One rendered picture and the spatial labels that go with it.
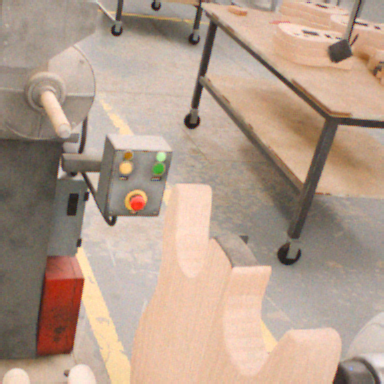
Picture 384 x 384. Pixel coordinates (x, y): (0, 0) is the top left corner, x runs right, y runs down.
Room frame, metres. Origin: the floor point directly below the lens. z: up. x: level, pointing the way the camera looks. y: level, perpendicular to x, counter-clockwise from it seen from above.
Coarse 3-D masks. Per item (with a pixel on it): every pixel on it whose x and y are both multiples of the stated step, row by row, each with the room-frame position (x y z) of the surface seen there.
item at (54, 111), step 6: (42, 96) 1.44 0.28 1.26; (48, 96) 1.42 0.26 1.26; (54, 96) 1.44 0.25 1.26; (42, 102) 1.43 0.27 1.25; (48, 102) 1.39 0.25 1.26; (54, 102) 1.39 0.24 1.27; (48, 108) 1.37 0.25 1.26; (54, 108) 1.36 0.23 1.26; (60, 108) 1.37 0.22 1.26; (48, 114) 1.36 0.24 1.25; (54, 114) 1.33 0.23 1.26; (60, 114) 1.33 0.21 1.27; (54, 120) 1.31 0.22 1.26; (60, 120) 1.30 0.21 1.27; (66, 120) 1.30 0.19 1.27; (54, 126) 1.29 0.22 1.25
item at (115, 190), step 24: (120, 144) 1.58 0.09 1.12; (144, 144) 1.61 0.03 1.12; (120, 168) 1.55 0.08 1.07; (144, 168) 1.58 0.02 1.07; (168, 168) 1.61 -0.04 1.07; (96, 192) 1.63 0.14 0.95; (120, 192) 1.56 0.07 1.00; (144, 192) 1.58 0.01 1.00; (120, 216) 1.57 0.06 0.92; (144, 216) 1.59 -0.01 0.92
